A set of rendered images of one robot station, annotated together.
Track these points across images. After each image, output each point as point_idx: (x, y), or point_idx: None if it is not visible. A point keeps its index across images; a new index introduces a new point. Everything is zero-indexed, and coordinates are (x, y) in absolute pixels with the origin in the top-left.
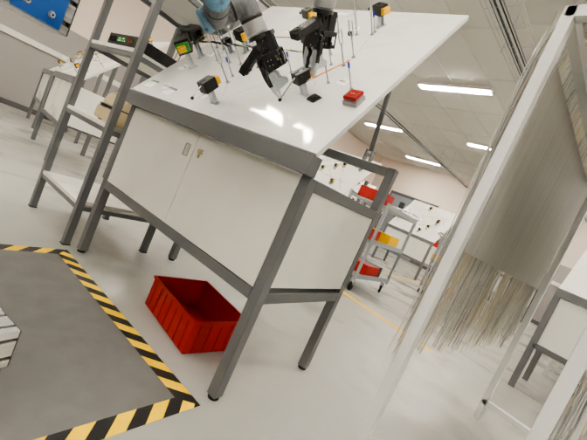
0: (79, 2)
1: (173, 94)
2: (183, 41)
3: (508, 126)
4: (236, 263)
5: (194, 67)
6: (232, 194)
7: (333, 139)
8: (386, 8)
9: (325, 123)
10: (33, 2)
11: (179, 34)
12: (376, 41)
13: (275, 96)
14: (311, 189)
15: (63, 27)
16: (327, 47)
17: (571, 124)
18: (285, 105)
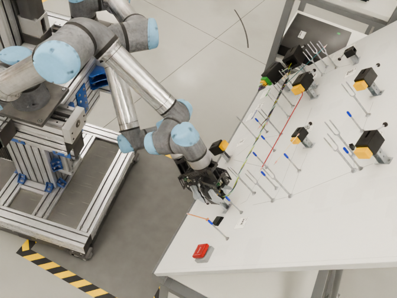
0: (72, 149)
1: (245, 123)
2: (265, 76)
3: None
4: None
5: (286, 92)
6: None
7: (165, 273)
8: (357, 152)
9: (184, 255)
10: (58, 152)
11: (303, 45)
12: (331, 189)
13: (228, 190)
14: (164, 289)
15: (72, 156)
16: (216, 190)
17: None
18: (214, 207)
